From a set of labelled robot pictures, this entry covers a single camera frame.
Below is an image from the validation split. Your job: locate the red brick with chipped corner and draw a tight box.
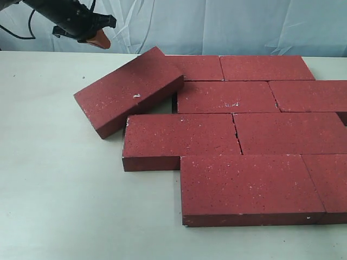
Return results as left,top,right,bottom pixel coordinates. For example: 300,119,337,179
177,81,280,114

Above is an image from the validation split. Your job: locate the red brick back row left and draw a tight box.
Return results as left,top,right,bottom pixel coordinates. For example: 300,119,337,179
166,55,224,81

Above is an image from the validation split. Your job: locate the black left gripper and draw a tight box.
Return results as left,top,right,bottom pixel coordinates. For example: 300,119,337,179
52,6,117,49

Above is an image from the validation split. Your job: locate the white backdrop curtain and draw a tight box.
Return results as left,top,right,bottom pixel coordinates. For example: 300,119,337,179
0,0,347,58

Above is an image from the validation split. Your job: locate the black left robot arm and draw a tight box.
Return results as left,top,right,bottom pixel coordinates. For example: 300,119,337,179
1,0,117,49

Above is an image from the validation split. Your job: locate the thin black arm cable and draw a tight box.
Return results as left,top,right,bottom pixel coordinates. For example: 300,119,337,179
0,8,37,41

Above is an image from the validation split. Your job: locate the red brick back row right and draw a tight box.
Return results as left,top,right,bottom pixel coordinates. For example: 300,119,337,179
220,55,315,81

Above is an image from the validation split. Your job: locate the red brick second row right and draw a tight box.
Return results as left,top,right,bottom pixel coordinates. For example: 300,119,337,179
268,80,346,125

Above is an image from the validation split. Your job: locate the red brick third row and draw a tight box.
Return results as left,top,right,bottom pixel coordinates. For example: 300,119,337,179
233,112,346,155

